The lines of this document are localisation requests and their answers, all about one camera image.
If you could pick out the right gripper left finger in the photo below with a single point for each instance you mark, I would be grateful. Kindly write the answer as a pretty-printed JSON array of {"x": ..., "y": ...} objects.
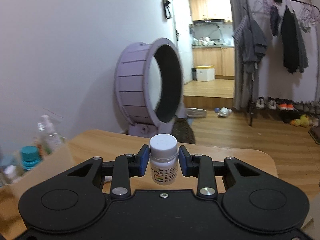
[{"x": 77, "y": 197}]

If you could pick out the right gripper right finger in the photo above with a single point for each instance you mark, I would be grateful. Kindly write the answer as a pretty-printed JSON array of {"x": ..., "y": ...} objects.
[{"x": 251, "y": 198}]

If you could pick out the teal plastic bottle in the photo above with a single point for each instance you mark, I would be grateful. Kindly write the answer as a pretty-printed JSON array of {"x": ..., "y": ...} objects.
[{"x": 29, "y": 157}]

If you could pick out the bag of green packets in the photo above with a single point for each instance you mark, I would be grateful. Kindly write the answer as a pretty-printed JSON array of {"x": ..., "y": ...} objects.
[{"x": 47, "y": 129}]

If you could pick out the large white pill bottle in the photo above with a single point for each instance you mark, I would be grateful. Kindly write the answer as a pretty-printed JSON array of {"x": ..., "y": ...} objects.
[{"x": 11, "y": 174}]

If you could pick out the blue cap clear jar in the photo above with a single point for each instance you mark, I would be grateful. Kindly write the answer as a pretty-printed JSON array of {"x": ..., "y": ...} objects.
[{"x": 7, "y": 160}]

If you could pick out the cream plastic storage bin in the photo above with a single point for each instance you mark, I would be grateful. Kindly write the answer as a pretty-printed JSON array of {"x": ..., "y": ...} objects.
[{"x": 57, "y": 162}]

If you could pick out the black clothes rack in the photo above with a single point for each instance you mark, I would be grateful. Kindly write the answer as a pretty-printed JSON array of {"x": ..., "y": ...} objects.
[{"x": 281, "y": 60}]

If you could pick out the white box yellow lid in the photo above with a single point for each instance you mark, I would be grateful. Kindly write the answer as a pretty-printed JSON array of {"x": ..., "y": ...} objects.
[{"x": 205, "y": 73}]

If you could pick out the purple cat exercise wheel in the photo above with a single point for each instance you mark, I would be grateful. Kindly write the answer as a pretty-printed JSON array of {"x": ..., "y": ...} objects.
[{"x": 148, "y": 87}]

